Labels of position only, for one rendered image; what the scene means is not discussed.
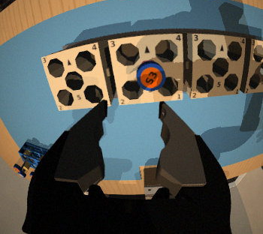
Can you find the light blue bench mat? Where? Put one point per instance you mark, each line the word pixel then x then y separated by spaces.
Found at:
pixel 230 125

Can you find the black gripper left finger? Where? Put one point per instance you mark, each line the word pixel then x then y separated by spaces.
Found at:
pixel 73 163

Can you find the blue tube cap with grey dot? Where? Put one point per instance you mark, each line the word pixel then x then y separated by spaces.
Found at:
pixel 25 170

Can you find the blue tube rack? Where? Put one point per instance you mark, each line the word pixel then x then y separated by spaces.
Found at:
pixel 36 152

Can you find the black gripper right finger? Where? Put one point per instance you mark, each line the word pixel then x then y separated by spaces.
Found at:
pixel 188 168

